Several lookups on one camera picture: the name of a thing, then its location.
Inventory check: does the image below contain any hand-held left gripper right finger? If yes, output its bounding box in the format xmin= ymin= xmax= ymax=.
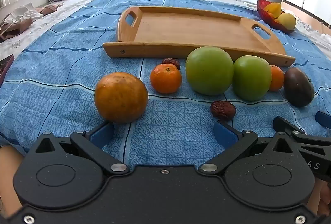
xmin=197 ymin=120 xmax=301 ymax=176

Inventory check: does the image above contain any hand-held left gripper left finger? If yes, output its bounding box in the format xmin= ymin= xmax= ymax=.
xmin=34 ymin=120 xmax=130 ymax=176

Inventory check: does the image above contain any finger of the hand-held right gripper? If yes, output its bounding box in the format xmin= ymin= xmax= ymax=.
xmin=315 ymin=111 xmax=331 ymax=127
xmin=273 ymin=116 xmax=331 ymax=149

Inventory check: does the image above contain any large orange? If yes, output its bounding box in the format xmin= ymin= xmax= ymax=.
xmin=94 ymin=72 xmax=149 ymax=124

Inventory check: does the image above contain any small green apple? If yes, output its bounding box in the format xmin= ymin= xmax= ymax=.
xmin=232 ymin=55 xmax=272 ymax=102

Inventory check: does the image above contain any large green apple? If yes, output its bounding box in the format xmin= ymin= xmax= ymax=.
xmin=186 ymin=46 xmax=234 ymax=96

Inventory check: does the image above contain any small mandarin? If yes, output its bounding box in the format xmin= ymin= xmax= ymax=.
xmin=269 ymin=65 xmax=285 ymax=92
xmin=150 ymin=64 xmax=183 ymax=94

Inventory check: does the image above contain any wooden tray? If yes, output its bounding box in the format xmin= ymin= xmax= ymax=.
xmin=103 ymin=6 xmax=296 ymax=67

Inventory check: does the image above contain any person's right hand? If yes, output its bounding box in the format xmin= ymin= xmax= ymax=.
xmin=307 ymin=179 xmax=331 ymax=217

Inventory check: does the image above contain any red date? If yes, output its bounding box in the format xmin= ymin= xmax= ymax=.
xmin=210 ymin=100 xmax=236 ymax=121
xmin=162 ymin=58 xmax=181 ymax=71

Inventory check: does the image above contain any blue checked blanket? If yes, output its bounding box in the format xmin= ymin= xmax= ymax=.
xmin=0 ymin=0 xmax=331 ymax=165

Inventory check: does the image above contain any person's bare leg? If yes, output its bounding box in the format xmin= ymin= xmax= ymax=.
xmin=0 ymin=146 xmax=25 ymax=219

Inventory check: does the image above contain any yellow pear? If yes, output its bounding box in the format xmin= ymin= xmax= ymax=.
xmin=277 ymin=12 xmax=296 ymax=30

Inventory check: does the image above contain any dark book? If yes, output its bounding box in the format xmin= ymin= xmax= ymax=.
xmin=0 ymin=54 xmax=15 ymax=85

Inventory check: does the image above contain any yellow starfruit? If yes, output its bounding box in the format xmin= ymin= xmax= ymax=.
xmin=263 ymin=3 xmax=282 ymax=19

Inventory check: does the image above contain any red glass bowl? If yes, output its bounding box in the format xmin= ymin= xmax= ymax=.
xmin=257 ymin=0 xmax=296 ymax=34

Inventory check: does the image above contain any brown cloth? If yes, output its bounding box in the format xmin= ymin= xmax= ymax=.
xmin=0 ymin=3 xmax=64 ymax=42

